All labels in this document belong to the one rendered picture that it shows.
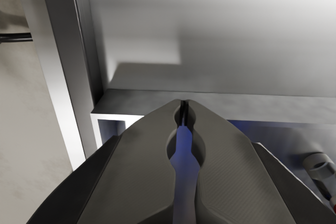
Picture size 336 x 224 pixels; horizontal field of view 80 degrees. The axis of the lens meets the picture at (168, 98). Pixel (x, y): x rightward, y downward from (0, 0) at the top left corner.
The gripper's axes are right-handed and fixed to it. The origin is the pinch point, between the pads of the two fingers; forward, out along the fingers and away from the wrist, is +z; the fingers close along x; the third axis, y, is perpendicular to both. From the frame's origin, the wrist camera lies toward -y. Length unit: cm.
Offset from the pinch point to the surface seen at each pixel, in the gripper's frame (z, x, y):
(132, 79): 3.5, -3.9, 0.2
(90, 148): 1.5, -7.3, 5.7
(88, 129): 1.5, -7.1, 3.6
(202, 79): 3.5, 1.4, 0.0
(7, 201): 91, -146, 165
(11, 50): 91, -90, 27
